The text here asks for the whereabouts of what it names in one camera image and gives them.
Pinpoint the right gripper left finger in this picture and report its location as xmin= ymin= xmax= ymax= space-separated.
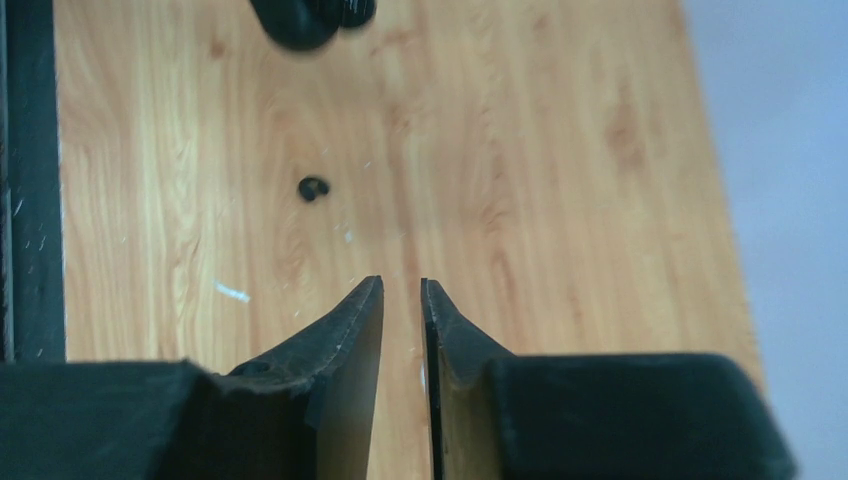
xmin=1 ymin=276 xmax=384 ymax=479

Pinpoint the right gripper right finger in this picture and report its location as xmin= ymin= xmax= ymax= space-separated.
xmin=420 ymin=279 xmax=798 ymax=479

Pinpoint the black earbud charging case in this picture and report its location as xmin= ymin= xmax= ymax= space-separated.
xmin=250 ymin=0 xmax=377 ymax=52

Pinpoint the white scrap on table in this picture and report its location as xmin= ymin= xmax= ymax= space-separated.
xmin=214 ymin=281 xmax=251 ymax=303

